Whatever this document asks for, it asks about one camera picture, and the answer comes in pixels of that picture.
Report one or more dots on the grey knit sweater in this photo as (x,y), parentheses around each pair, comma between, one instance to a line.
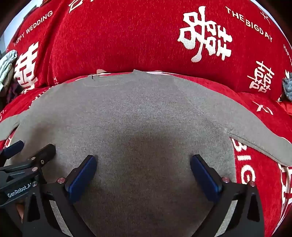
(136,114)

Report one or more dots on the dark purple cloth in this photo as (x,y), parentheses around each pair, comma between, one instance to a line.
(14,91)

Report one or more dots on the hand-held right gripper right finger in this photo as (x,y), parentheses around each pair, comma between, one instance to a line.
(205,180)

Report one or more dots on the pale grey folded cloth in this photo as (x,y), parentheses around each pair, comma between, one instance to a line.
(6,66)

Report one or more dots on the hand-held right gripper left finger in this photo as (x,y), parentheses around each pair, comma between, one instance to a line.
(79,180)

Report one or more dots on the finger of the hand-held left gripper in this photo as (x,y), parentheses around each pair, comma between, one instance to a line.
(44,155)
(13,149)

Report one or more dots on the red wedding sofa cover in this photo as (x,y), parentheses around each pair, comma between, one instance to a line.
(136,34)

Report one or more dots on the blue grey cloth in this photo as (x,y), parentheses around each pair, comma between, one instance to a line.
(288,86)

